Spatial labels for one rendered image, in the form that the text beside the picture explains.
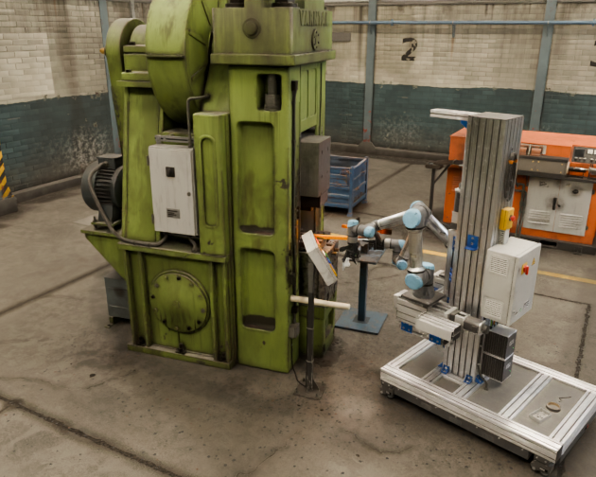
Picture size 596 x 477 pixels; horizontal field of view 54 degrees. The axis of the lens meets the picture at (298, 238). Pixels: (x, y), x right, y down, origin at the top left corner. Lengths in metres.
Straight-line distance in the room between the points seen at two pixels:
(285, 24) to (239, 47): 0.35
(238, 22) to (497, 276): 2.30
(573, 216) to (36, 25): 7.93
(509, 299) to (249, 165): 1.96
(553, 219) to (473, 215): 3.88
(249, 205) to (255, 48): 1.10
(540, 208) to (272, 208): 4.28
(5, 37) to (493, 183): 7.54
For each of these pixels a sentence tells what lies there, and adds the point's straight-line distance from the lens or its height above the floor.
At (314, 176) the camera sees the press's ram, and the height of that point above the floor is 1.52.
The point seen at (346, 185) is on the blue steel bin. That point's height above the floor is 0.43.
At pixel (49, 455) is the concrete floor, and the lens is 4.21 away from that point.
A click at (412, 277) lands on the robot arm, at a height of 1.02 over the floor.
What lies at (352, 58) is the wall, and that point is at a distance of 12.49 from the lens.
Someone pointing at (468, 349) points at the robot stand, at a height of 0.46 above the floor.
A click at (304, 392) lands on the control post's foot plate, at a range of 4.43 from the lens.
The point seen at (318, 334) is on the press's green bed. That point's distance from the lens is 4.73.
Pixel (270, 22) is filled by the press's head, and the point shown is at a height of 2.56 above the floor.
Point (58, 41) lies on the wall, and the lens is 10.24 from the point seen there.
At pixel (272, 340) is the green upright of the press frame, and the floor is 0.27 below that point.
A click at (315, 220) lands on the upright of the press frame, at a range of 4.77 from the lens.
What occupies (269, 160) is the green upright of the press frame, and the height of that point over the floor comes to 1.66.
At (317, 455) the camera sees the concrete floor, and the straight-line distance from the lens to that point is 3.92.
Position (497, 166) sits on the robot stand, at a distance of 3.75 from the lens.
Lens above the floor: 2.54
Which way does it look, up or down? 20 degrees down
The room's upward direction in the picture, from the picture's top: straight up
